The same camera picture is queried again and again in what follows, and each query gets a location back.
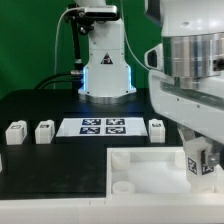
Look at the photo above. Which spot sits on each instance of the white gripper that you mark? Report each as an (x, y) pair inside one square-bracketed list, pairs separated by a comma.
[(200, 110)]

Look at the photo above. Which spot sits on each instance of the white square table top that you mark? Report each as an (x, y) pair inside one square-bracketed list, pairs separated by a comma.
[(150, 171)]

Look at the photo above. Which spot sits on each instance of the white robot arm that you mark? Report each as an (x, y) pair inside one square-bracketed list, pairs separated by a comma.
[(186, 79)]

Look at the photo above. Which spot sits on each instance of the white front fence bar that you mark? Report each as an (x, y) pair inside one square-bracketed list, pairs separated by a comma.
[(138, 209)]

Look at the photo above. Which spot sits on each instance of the white sheet with markers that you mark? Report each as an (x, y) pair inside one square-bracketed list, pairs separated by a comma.
[(101, 127)]

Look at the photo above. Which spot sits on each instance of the white part at left edge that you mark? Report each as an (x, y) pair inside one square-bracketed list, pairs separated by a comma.
[(1, 167)]

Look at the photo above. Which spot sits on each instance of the black camera on stand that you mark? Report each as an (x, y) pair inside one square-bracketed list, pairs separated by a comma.
[(99, 13)]

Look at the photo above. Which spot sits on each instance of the black camera stand pole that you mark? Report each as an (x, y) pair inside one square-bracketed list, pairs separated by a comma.
[(77, 73)]

